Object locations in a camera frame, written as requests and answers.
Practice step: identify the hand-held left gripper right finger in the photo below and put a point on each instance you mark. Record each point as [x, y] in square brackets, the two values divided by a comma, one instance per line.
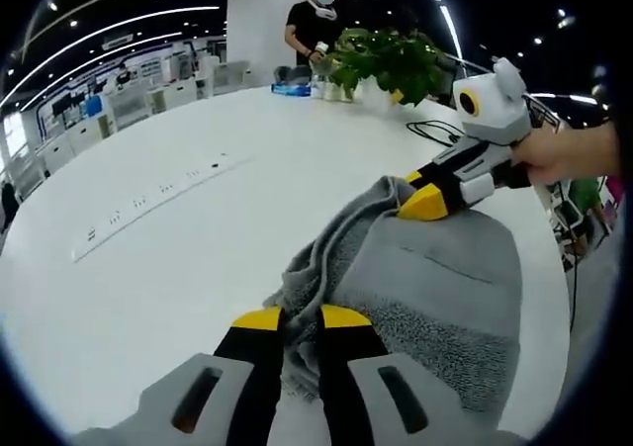
[356, 377]

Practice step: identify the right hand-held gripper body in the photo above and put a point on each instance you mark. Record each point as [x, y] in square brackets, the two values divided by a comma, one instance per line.
[494, 115]

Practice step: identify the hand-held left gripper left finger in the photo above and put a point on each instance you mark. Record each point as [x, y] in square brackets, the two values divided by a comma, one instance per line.
[247, 377]

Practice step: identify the grey towel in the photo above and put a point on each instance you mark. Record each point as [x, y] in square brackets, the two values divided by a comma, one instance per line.
[445, 278]

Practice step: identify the person's right hand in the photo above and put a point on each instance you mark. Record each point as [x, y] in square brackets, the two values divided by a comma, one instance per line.
[554, 156]

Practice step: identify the white plant pot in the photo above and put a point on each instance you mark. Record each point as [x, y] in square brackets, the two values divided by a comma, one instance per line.
[378, 97]

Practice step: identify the white table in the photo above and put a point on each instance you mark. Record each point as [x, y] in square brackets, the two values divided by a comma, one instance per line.
[198, 293]

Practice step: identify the green leafy potted plant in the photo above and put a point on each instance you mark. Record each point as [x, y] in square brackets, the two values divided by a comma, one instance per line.
[395, 65]

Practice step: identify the glass vase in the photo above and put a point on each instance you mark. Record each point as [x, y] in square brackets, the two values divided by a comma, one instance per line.
[336, 91]

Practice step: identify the blue packet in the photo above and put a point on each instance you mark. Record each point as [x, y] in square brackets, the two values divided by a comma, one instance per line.
[292, 89]

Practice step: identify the white socket strip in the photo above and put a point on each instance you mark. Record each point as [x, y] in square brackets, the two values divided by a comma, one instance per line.
[148, 208]

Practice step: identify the white slatted chair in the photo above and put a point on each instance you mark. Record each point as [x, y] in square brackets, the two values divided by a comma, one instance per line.
[128, 107]

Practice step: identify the black bulky object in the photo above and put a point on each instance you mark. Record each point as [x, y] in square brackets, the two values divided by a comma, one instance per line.
[7, 201]

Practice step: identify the blue water jug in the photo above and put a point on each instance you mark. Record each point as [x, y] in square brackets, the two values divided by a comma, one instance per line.
[94, 107]

